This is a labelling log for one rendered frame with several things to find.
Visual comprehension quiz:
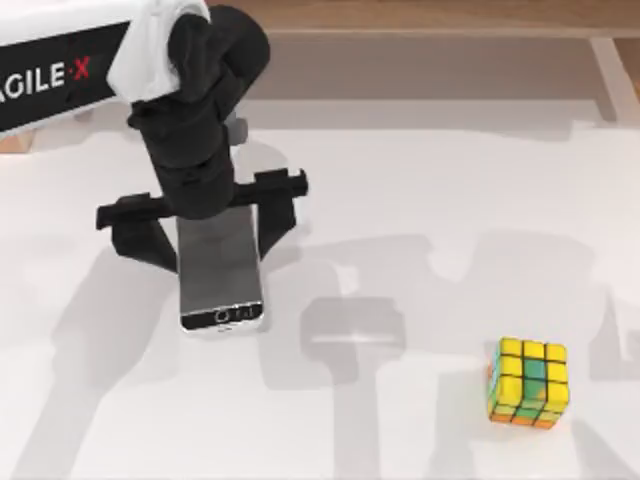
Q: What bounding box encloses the black and silver smartphone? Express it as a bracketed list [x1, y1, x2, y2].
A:
[176, 203, 267, 338]

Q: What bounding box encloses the pale grey rounded box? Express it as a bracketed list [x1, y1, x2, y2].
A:
[227, 116, 249, 147]

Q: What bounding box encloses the colourful puzzle cube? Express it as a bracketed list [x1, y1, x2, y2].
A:
[486, 336, 572, 431]

